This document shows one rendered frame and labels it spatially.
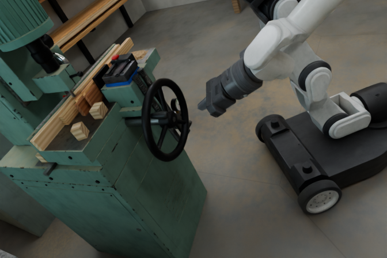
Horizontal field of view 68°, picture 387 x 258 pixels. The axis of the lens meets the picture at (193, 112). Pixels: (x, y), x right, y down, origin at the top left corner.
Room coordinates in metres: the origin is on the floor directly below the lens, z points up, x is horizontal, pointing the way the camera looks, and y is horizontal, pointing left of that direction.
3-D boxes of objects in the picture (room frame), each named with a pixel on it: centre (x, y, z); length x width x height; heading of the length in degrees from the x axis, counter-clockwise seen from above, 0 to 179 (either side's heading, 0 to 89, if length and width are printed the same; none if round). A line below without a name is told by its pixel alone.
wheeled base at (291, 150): (0.96, -0.63, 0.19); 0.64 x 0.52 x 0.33; 87
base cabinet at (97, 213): (1.05, 0.48, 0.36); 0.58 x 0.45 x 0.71; 57
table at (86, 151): (1.00, 0.24, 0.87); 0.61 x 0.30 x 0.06; 147
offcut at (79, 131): (0.79, 0.36, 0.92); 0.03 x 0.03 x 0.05; 80
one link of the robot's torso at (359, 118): (0.96, -0.66, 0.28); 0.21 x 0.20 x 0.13; 87
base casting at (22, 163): (1.05, 0.48, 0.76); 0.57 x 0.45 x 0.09; 57
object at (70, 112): (1.13, 0.28, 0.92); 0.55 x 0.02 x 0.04; 147
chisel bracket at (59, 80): (1.00, 0.39, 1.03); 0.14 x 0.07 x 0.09; 57
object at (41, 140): (1.07, 0.35, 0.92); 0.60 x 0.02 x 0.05; 147
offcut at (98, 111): (0.87, 0.29, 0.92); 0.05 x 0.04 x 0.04; 154
